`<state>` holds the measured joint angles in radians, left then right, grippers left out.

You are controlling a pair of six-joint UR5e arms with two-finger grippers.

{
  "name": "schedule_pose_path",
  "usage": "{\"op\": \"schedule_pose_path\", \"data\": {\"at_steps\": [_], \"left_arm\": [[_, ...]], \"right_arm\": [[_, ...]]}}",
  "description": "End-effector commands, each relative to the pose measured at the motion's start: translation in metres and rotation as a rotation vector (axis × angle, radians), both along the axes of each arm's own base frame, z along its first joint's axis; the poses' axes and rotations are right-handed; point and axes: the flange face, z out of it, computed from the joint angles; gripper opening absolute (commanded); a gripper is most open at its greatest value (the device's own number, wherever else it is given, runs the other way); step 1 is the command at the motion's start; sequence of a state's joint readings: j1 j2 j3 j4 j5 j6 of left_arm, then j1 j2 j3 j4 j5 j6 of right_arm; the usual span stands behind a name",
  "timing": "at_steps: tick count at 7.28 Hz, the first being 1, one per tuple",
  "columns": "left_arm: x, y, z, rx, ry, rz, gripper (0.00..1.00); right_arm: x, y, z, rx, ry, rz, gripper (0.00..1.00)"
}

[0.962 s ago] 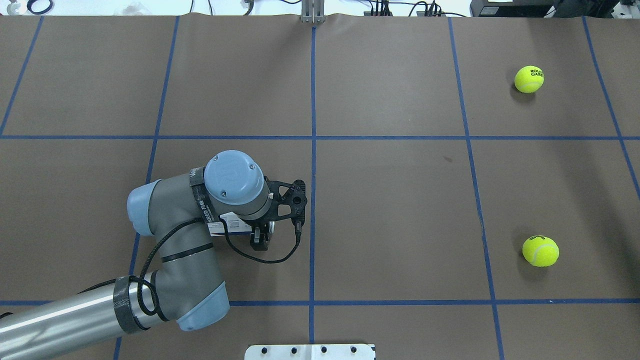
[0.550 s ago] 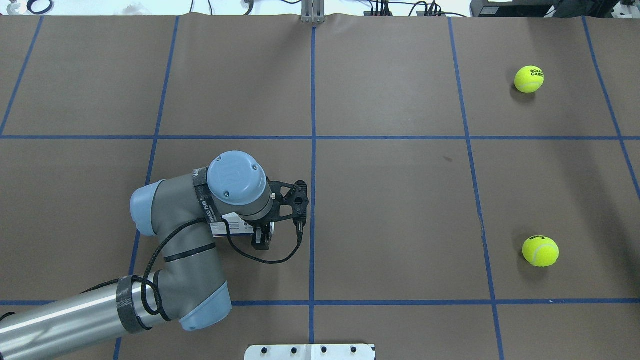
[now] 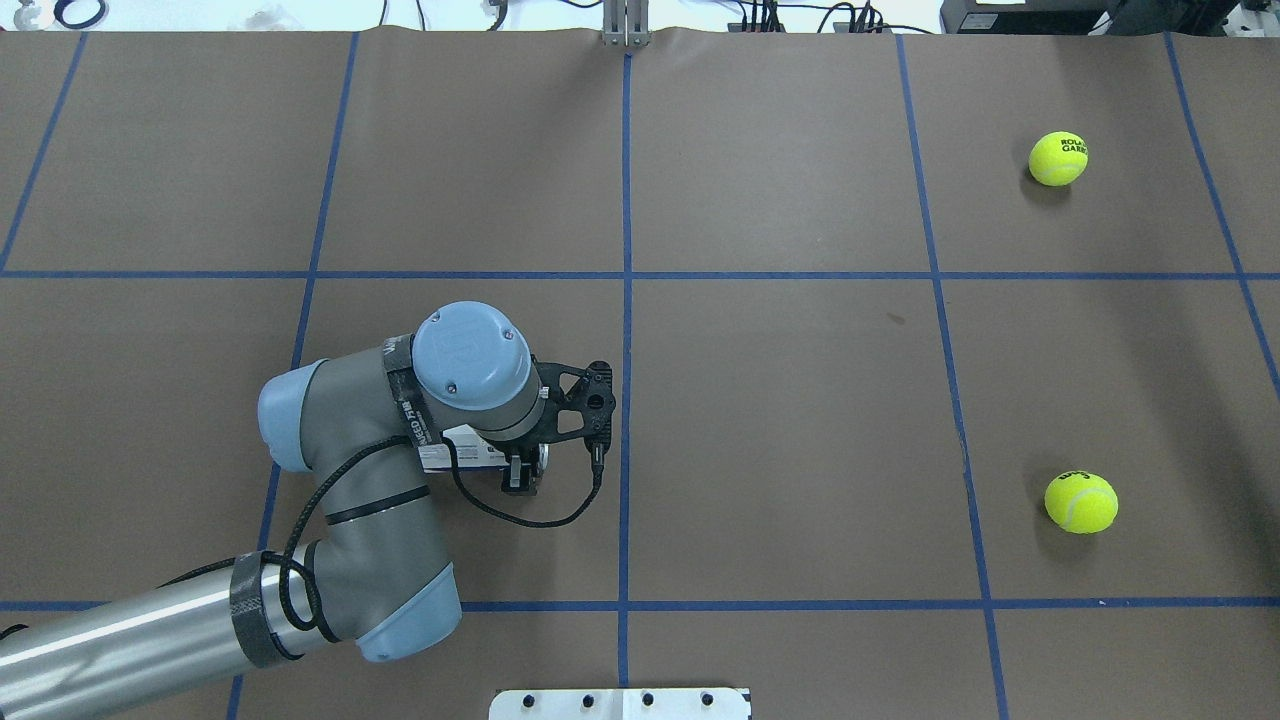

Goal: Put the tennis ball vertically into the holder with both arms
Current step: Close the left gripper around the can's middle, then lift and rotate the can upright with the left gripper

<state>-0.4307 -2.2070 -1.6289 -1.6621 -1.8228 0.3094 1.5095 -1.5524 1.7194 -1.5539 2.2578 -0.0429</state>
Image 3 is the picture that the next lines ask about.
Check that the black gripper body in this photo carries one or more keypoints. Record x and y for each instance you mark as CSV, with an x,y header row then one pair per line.
x,y
519,472

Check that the yellow tennis ball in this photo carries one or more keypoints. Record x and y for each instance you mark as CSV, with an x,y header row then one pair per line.
x,y
1058,159
1080,502

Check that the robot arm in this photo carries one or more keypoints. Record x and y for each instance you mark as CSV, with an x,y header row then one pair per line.
x,y
381,577

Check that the black box with label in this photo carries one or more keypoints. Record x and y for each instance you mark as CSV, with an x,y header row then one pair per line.
x,y
1021,17

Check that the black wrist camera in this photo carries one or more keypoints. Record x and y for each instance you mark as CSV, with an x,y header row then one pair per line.
x,y
588,392

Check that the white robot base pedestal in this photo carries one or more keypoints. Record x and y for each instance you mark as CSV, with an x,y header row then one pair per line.
x,y
623,703

